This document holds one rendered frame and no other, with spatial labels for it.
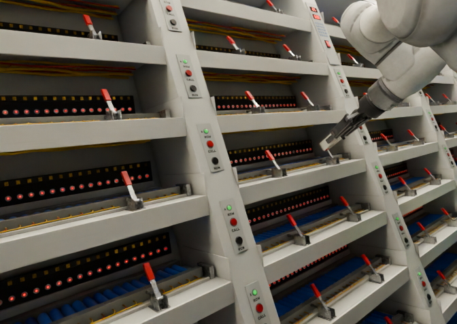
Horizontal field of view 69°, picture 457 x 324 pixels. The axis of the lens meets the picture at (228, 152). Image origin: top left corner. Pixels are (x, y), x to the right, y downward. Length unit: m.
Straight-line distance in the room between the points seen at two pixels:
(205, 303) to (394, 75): 0.73
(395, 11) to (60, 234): 0.58
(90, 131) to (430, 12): 0.58
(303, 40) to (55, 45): 0.97
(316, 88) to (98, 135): 0.92
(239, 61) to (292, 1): 0.56
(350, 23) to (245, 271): 0.69
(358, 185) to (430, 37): 0.95
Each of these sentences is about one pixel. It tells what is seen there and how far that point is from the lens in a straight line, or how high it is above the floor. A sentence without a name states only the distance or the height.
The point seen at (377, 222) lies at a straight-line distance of 1.25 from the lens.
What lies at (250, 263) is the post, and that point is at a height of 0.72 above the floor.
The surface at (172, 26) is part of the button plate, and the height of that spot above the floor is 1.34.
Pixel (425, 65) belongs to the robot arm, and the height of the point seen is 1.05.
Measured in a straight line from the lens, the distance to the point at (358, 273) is 1.21.
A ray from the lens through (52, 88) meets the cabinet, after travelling 0.96.
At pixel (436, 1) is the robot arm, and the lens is 0.40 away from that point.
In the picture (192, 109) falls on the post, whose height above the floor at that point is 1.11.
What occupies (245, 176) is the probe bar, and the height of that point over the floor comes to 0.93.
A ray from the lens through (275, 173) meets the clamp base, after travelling 0.96.
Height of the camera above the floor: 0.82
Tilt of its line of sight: 11 degrees up
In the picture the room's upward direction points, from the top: 17 degrees counter-clockwise
